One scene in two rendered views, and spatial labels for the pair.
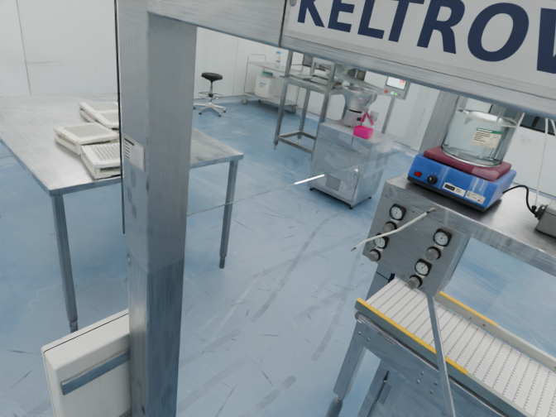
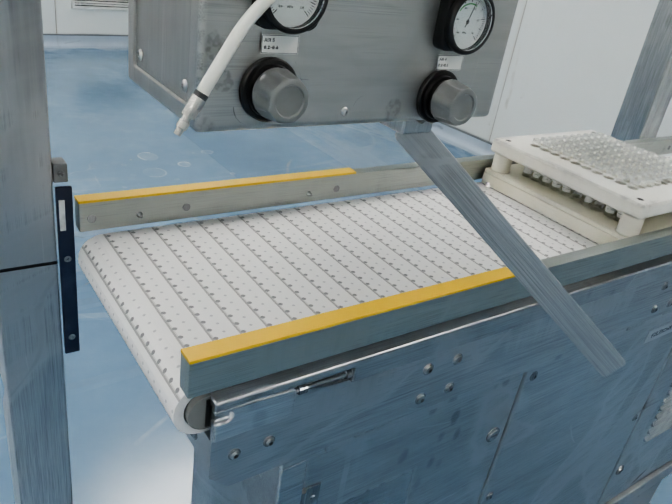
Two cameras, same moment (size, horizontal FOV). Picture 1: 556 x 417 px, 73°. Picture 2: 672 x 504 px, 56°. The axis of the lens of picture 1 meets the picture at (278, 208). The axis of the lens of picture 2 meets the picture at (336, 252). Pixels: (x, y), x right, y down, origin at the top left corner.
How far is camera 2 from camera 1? 0.88 m
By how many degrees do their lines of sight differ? 68
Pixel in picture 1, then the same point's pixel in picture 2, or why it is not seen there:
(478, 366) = (446, 256)
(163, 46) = not seen: outside the picture
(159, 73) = not seen: outside the picture
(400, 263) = (376, 62)
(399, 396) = (342, 482)
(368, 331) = (267, 417)
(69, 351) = not seen: outside the picture
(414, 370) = (408, 382)
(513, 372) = (457, 224)
